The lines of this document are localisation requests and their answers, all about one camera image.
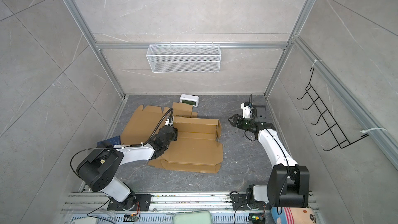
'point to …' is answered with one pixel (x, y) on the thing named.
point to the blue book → (115, 140)
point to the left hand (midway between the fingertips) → (173, 123)
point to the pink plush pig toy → (293, 215)
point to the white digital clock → (190, 99)
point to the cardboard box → (196, 148)
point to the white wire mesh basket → (184, 58)
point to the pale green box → (194, 217)
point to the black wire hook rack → (334, 129)
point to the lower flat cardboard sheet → (146, 121)
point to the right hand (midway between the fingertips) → (232, 118)
